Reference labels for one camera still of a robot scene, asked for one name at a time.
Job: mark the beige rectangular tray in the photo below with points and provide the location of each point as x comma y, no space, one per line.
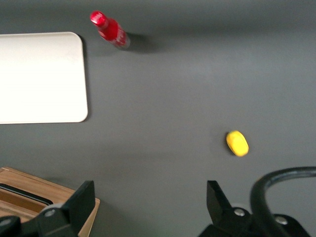
42,76

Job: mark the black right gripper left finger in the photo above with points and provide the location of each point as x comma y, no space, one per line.
74,209

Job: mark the wooden drawer cabinet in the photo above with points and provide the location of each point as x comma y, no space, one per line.
29,180

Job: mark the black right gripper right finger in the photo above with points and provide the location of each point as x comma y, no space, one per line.
222,214

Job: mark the yellow lemon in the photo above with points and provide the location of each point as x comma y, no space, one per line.
237,143

